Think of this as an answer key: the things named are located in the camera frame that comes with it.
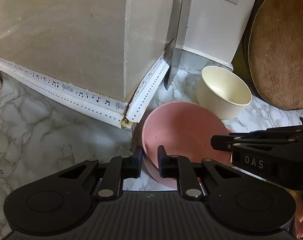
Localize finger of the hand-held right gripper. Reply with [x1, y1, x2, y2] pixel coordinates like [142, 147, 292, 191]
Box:
[211, 117, 303, 152]

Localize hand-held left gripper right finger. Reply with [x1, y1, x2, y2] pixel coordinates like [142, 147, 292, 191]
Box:
[157, 145, 244, 200]

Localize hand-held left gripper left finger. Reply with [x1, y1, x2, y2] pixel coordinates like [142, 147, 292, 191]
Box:
[55, 145, 144, 200]

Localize pink bowl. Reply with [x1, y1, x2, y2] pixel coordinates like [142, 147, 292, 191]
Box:
[142, 102, 232, 189]

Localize cream bowl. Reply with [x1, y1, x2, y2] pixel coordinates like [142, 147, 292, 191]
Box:
[196, 66, 252, 120]

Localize person's right hand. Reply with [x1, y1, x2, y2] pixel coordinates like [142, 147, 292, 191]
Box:
[288, 189, 303, 239]

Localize white music-note edging strip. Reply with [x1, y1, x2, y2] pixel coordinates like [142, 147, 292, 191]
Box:
[0, 56, 129, 128]
[125, 39, 176, 130]

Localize round wooden cutting board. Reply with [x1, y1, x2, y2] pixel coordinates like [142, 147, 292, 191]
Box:
[243, 0, 303, 111]

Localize cleaver with wooden handle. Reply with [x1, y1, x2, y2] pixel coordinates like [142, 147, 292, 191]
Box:
[164, 0, 193, 90]

